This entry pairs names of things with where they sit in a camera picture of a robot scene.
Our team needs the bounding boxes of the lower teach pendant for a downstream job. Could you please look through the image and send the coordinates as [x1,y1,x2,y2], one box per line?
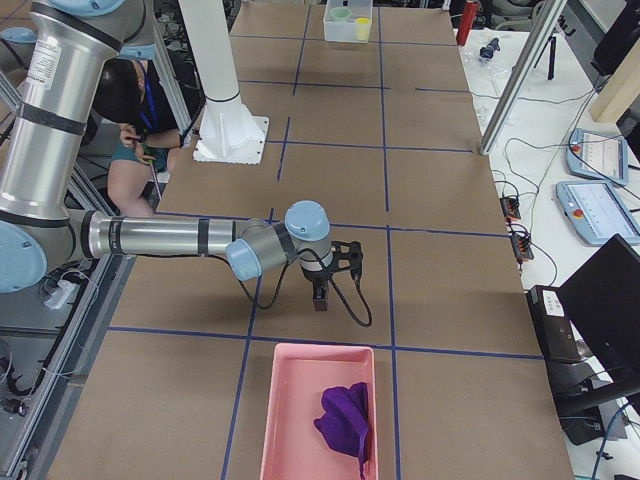
[555,180,639,246]

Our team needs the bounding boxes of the yellow plastic cup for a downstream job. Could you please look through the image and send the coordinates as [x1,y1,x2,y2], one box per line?
[354,17,371,42]

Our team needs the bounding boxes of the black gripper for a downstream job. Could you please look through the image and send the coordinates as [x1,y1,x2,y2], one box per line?
[299,259,334,312]

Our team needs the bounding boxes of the teach pendant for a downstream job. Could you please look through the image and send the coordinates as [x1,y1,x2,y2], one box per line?
[555,180,639,246]
[566,128,629,186]

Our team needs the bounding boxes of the purple cloth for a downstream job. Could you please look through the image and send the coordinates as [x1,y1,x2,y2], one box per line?
[313,382,371,479]

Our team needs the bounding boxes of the seated person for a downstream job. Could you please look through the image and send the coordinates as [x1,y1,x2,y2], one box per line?
[93,59,181,217]

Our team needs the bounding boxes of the black computer box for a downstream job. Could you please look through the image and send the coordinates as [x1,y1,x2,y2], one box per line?
[526,285,581,364]

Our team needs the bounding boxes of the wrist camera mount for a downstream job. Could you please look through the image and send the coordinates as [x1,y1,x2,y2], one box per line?
[330,240,364,280]

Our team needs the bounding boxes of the upper teach pendant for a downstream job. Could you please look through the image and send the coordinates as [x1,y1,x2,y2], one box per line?
[566,128,629,186]

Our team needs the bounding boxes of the crumpled clear plastic wrap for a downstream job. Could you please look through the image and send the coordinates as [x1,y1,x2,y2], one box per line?
[461,45,511,131]

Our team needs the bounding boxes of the aluminium frame post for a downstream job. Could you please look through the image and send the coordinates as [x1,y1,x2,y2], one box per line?
[479,0,567,156]

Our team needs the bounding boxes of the mint green bowl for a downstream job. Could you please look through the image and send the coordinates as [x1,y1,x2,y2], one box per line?
[328,6,352,22]

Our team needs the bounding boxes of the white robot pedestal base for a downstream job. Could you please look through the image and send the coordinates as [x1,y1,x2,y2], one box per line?
[179,0,269,165]

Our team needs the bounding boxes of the red cylinder bottle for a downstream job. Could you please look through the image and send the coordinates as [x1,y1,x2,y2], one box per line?
[456,0,478,46]

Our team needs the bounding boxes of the pink plastic bin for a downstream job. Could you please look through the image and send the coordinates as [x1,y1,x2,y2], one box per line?
[260,343,379,479]

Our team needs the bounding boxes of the black monitor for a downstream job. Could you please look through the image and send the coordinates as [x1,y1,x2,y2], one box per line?
[558,234,639,374]

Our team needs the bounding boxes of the clear plastic storage box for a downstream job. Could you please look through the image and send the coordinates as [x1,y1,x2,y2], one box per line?
[323,0,373,43]

